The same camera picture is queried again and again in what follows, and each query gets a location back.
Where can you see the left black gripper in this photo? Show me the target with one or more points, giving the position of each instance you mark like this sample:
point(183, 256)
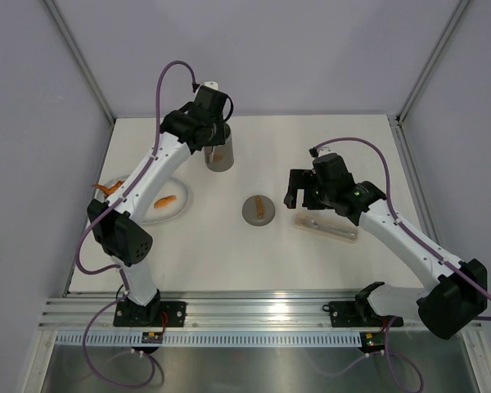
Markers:
point(218, 137)

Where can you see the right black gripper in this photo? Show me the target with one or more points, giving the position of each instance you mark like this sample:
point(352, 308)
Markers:
point(300, 178)

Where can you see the orange fried shrimp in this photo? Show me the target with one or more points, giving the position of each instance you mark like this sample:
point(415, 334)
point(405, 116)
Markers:
point(107, 191)

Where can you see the steel serving tongs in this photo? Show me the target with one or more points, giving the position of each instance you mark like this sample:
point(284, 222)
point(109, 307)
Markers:
point(209, 155)

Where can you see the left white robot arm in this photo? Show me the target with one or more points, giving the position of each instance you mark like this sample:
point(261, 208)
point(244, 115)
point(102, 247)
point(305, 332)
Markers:
point(117, 221)

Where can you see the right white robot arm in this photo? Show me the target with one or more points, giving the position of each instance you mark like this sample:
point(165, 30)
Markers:
point(451, 295)

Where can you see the grey cylindrical lunch container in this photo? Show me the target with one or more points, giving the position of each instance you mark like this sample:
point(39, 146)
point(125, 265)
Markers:
point(223, 154)

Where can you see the clear cutlery case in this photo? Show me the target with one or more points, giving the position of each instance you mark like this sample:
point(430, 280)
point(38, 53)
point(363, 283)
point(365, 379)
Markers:
point(325, 227)

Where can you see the white oval plate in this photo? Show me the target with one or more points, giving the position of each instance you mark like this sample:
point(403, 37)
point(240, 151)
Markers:
point(173, 186)

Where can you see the salmon sushi piece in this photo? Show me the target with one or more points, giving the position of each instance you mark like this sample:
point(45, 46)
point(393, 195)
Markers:
point(164, 202)

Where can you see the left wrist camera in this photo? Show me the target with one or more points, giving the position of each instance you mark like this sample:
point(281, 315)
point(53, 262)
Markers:
point(211, 84)

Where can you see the grey lid with leather strap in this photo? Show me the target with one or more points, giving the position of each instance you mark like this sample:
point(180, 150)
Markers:
point(258, 210)

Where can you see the aluminium mounting rail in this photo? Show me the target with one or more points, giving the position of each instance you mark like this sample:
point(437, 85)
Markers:
point(255, 311)

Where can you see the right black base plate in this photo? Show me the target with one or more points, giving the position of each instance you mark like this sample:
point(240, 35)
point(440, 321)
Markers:
point(349, 314)

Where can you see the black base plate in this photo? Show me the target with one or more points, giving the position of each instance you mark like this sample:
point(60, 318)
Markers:
point(130, 315)
point(349, 314)

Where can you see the white slotted cable duct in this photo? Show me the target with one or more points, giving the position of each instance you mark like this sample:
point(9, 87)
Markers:
point(213, 339)

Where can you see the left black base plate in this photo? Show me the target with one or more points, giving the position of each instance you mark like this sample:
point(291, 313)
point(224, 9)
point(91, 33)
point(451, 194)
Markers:
point(130, 315)

